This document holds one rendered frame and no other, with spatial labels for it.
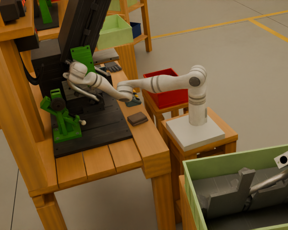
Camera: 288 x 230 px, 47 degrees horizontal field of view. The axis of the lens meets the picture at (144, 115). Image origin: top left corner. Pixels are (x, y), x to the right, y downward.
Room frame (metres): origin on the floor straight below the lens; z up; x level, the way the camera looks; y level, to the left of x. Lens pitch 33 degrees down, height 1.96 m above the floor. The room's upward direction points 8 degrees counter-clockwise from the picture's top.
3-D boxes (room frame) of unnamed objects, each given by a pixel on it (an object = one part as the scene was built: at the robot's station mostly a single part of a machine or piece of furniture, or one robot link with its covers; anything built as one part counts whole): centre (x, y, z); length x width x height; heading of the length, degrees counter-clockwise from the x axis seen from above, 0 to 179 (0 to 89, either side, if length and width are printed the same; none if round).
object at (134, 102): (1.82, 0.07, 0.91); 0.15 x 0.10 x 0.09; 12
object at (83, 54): (1.89, 0.32, 1.17); 0.13 x 0.12 x 0.20; 12
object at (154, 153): (2.01, 0.12, 0.82); 1.50 x 0.14 x 0.15; 12
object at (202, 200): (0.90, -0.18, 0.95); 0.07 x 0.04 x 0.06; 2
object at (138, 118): (1.58, 0.04, 0.91); 0.10 x 0.08 x 0.03; 113
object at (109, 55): (2.05, 0.31, 1.11); 0.39 x 0.16 x 0.03; 102
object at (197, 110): (1.51, -0.29, 0.98); 0.09 x 0.09 x 0.17; 11
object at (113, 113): (1.95, 0.40, 0.89); 1.10 x 0.42 x 0.02; 12
